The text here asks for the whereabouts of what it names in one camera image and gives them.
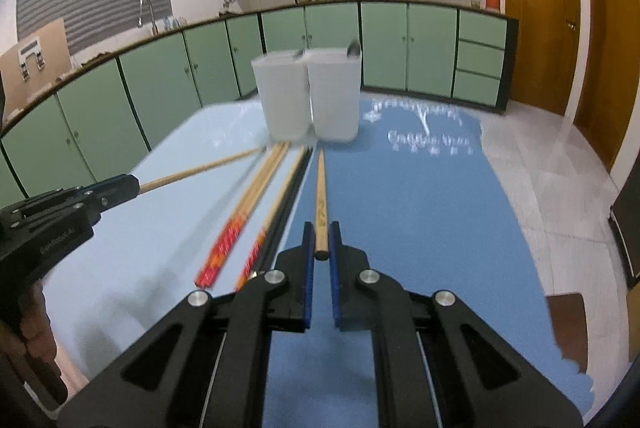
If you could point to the wooden door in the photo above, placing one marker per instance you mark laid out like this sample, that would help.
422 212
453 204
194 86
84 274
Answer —
535 8
615 58

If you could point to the plain wooden chopstick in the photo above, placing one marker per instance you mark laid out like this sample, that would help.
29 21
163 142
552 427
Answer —
320 203
200 169

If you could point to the cardboard box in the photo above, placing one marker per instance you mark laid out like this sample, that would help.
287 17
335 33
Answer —
45 53

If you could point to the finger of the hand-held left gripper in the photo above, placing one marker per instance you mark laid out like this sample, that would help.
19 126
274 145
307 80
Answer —
117 190

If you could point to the blue printed table mat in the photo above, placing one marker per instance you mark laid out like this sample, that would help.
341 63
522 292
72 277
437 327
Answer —
425 233

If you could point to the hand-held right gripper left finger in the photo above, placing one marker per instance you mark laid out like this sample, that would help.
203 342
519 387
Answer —
308 278

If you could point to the green base cabinets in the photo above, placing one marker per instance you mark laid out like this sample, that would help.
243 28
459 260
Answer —
165 73

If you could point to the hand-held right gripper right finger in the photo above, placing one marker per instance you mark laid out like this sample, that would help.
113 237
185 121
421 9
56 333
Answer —
336 278

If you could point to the person's left hand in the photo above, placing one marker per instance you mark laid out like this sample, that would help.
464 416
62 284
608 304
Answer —
37 328

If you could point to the clear drinking glasses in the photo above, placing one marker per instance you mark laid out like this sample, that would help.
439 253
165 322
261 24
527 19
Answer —
172 23

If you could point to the metal faucet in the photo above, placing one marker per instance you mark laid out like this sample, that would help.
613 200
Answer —
145 3

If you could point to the brown square coaster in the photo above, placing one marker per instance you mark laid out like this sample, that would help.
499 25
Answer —
570 328

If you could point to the white translucent cup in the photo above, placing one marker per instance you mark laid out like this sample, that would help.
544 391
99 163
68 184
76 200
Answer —
282 98
334 98

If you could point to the black appliance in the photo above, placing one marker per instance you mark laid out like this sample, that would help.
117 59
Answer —
627 233

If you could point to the small countertop ornament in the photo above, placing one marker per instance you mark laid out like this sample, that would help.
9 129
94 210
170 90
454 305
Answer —
227 6

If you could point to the red-patterned wooden chopstick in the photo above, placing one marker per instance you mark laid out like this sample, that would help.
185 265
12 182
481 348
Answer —
255 258
220 244
232 244

